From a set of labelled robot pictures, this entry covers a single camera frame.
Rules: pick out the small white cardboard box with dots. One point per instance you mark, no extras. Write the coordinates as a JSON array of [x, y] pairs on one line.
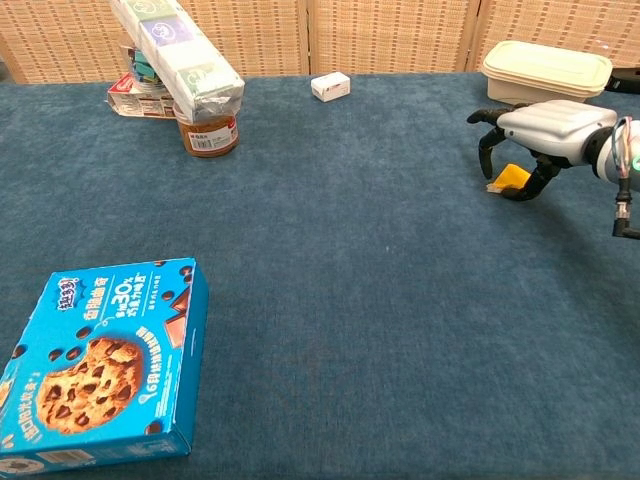
[[330, 86]]

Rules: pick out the blue chocolate chip cookie box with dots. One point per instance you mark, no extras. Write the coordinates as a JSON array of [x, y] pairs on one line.
[[100, 360]]

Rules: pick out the cream lidded plastic container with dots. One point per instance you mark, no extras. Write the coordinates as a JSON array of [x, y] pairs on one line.
[[545, 65]]

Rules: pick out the red white flat carton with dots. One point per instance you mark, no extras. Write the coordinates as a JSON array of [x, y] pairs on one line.
[[135, 102]]

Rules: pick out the tub of teal clips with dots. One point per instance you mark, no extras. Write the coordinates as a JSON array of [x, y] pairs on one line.
[[142, 70]]

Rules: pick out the amber honey jar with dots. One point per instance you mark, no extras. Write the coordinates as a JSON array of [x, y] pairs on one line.
[[210, 139]]

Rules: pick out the long white tissue pack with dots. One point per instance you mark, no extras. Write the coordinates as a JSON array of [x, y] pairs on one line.
[[185, 55]]

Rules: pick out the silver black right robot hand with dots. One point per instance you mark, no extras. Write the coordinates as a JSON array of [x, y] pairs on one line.
[[555, 127]]

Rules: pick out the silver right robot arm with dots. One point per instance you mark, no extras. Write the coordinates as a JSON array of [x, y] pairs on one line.
[[607, 160]]

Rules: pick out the woven bamboo folding screen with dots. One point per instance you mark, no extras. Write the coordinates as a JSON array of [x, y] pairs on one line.
[[390, 35]]

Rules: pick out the blue velvet tablecloth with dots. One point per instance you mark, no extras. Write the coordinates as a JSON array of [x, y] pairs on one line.
[[350, 275]]

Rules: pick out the black object at table edge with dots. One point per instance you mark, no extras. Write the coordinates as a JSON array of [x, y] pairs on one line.
[[625, 81]]

